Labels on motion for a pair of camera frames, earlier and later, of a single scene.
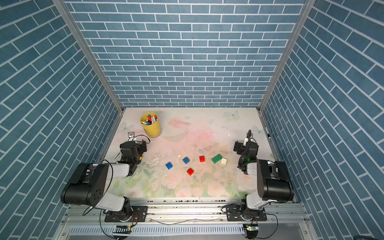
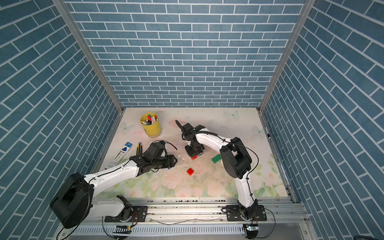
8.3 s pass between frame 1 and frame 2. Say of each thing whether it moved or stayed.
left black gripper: moved
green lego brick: stayed
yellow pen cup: stayed
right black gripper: moved
